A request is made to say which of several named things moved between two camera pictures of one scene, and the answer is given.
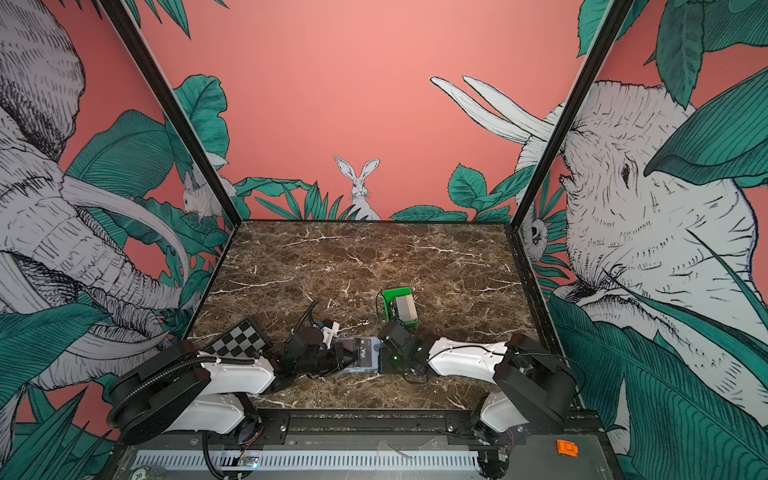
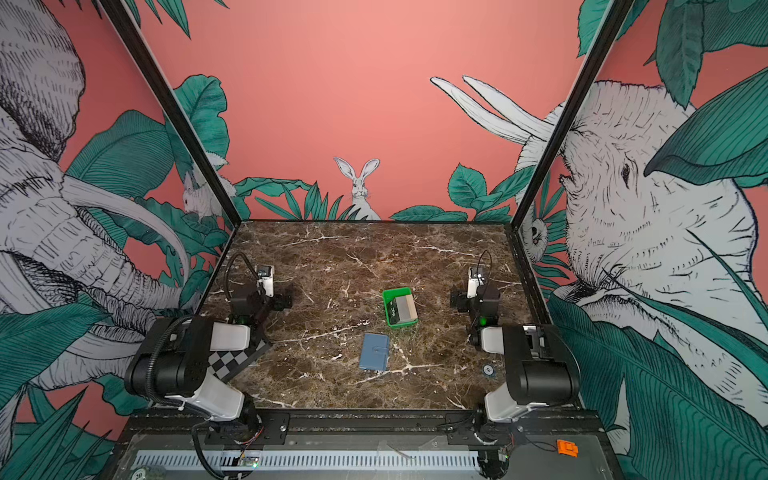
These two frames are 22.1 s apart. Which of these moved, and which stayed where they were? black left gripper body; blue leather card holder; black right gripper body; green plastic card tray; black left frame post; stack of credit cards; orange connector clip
Moved: blue leather card holder; black left gripper body; black right gripper body
Stayed: black left frame post; orange connector clip; stack of credit cards; green plastic card tray
